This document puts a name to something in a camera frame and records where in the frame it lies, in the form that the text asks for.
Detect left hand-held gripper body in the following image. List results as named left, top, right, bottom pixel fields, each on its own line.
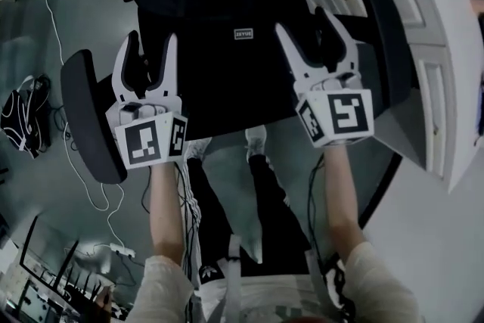
left=104, top=95, right=189, bottom=171

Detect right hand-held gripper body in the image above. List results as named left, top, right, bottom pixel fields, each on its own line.
left=294, top=72, right=376, bottom=149

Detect black armrest office chair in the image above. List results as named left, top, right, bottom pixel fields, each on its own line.
left=60, top=0, right=413, bottom=186

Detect black backpack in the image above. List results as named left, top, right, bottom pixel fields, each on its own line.
left=135, top=0, right=322, bottom=141

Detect person's right forearm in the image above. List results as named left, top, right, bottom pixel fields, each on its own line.
left=321, top=141, right=370, bottom=262

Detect person's left forearm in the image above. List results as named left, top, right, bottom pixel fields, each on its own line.
left=148, top=160, right=190, bottom=264

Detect person's left white shoe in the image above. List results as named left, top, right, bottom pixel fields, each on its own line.
left=185, top=138, right=213, bottom=160

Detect person's white shoe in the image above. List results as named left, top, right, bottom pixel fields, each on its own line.
left=185, top=138, right=213, bottom=160
left=244, top=126, right=270, bottom=163

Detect person's right white shoe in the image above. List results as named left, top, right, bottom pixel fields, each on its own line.
left=244, top=126, right=270, bottom=163

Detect person's black trousers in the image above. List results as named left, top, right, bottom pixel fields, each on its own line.
left=183, top=153, right=315, bottom=277

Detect white power strip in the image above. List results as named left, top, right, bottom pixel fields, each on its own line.
left=109, top=242, right=136, bottom=258

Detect black and white bag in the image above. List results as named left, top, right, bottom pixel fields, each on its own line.
left=0, top=74, right=52, bottom=160

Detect person's white shirt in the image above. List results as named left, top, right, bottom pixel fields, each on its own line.
left=132, top=241, right=428, bottom=323

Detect gray chest harness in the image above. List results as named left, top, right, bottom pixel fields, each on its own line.
left=188, top=232, right=358, bottom=323

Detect white cable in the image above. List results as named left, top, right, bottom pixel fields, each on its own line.
left=0, top=0, right=128, bottom=253

